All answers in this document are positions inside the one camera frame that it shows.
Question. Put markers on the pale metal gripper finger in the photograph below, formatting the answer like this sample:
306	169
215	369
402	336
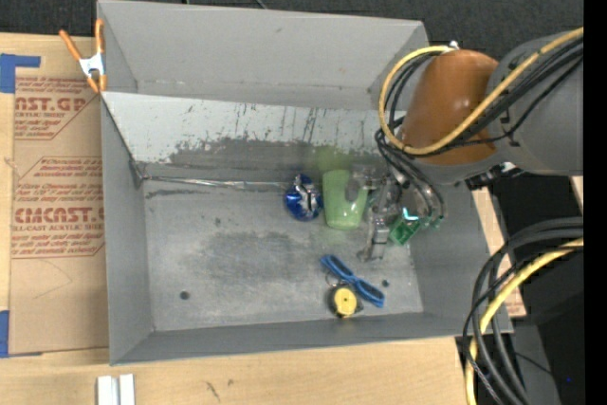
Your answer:
379	242
366	252

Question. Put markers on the green cup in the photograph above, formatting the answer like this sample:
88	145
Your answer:
339	204

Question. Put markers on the yellow round tape measure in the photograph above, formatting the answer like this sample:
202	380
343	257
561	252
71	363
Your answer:
343	302

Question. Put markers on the blue crumpled foil packet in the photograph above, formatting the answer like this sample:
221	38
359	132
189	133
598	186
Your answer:
299	204

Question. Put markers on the grey metal bin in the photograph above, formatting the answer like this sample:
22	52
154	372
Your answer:
246	251

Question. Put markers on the brown cardboard board, red print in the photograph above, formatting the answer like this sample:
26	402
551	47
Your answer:
57	280

